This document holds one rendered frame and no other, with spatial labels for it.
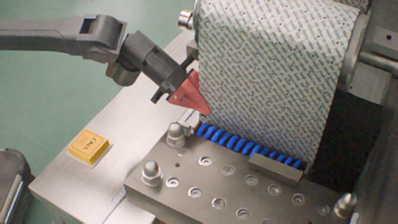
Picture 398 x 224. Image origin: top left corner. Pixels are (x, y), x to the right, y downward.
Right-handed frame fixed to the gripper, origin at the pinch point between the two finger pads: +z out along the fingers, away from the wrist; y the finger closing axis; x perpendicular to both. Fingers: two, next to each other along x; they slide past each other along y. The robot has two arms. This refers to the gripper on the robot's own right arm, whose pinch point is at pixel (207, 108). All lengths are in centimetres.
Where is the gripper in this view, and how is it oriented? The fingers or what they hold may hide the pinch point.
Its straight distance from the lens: 76.9
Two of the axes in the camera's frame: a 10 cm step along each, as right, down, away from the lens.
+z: 7.5, 6.5, 0.6
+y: -4.8, 6.2, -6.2
